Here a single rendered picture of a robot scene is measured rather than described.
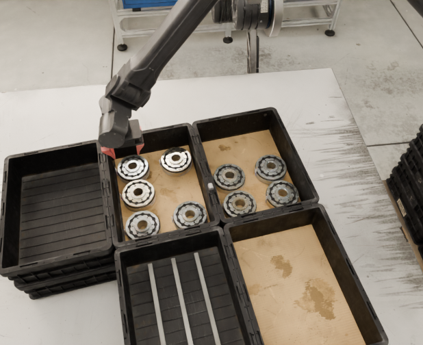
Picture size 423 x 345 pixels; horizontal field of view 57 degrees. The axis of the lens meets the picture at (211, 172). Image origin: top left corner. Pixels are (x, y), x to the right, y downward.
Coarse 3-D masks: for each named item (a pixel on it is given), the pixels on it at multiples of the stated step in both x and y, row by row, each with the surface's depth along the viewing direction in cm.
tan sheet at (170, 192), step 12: (144, 156) 134; (156, 156) 134; (156, 168) 131; (192, 168) 131; (120, 180) 128; (156, 180) 128; (168, 180) 128; (180, 180) 128; (192, 180) 128; (120, 192) 125; (156, 192) 125; (168, 192) 125; (180, 192) 125; (192, 192) 125; (120, 204) 123; (156, 204) 123; (168, 204) 123; (204, 204) 123; (168, 216) 120; (192, 216) 120; (144, 228) 118; (168, 228) 118
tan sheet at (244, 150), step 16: (208, 144) 137; (224, 144) 137; (240, 144) 137; (256, 144) 137; (272, 144) 137; (208, 160) 133; (224, 160) 133; (240, 160) 133; (256, 160) 133; (288, 176) 129; (256, 192) 125
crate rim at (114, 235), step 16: (160, 128) 128; (176, 128) 129; (192, 144) 125; (208, 192) 114; (112, 208) 110; (112, 224) 107; (208, 224) 107; (112, 240) 105; (128, 240) 105; (144, 240) 105
